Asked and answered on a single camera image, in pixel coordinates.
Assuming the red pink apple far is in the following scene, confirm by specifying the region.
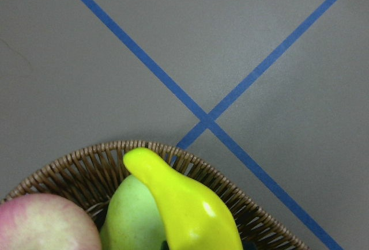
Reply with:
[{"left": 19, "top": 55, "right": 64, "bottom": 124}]
[{"left": 1, "top": 194, "right": 101, "bottom": 249}]

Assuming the green apple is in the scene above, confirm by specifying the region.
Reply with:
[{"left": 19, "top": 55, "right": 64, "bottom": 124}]
[{"left": 100, "top": 175, "right": 166, "bottom": 249}]

